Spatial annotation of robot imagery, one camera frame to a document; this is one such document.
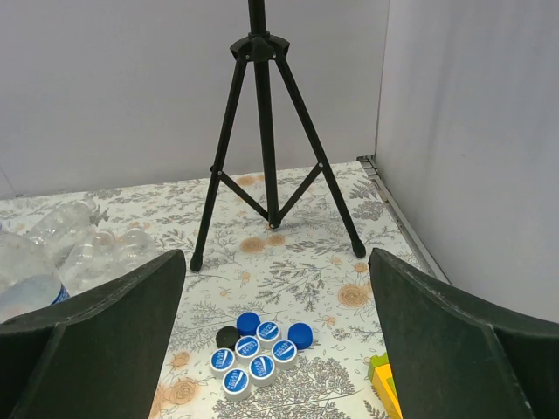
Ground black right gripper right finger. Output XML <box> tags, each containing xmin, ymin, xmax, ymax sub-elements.
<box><xmin>369</xmin><ymin>249</ymin><xmax>558</xmax><ymax>418</ymax></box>

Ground Pocari Sweat plastic bottle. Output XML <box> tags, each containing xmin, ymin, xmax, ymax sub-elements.
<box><xmin>1</xmin><ymin>230</ymin><xmax>70</xmax><ymax>323</ymax></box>

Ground black music stand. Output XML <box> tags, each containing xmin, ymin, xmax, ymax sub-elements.
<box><xmin>190</xmin><ymin>1</ymin><xmax>367</xmax><ymax>272</ymax></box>

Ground plain blue bottle cap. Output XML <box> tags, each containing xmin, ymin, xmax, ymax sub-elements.
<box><xmin>236</xmin><ymin>312</ymin><xmax>261</xmax><ymax>336</ymax></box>
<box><xmin>288</xmin><ymin>322</ymin><xmax>314</xmax><ymax>350</ymax></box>

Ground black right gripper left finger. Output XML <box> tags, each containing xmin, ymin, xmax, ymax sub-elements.
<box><xmin>1</xmin><ymin>250</ymin><xmax>186</xmax><ymax>418</ymax></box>

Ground Pocari Sweat cap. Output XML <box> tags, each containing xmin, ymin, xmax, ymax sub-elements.
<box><xmin>249</xmin><ymin>354</ymin><xmax>276</xmax><ymax>388</ymax></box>
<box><xmin>222</xmin><ymin>367</ymin><xmax>251</xmax><ymax>402</ymax></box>
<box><xmin>256</xmin><ymin>321</ymin><xmax>282</xmax><ymax>349</ymax></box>
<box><xmin>235</xmin><ymin>335</ymin><xmax>260</xmax><ymax>361</ymax></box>
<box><xmin>210</xmin><ymin>347</ymin><xmax>236</xmax><ymax>379</ymax></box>
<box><xmin>272</xmin><ymin>340</ymin><xmax>298</xmax><ymax>369</ymax></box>

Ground crushed clear plastic bottle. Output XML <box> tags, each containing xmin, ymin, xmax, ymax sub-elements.
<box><xmin>25</xmin><ymin>199</ymin><xmax>104</xmax><ymax>268</ymax></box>

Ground black bottle cap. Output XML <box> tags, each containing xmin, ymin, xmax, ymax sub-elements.
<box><xmin>215</xmin><ymin>326</ymin><xmax>240</xmax><ymax>351</ymax></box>

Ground yellow green toy blocks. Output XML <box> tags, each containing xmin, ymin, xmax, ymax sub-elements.
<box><xmin>368</xmin><ymin>353</ymin><xmax>403</xmax><ymax>419</ymax></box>

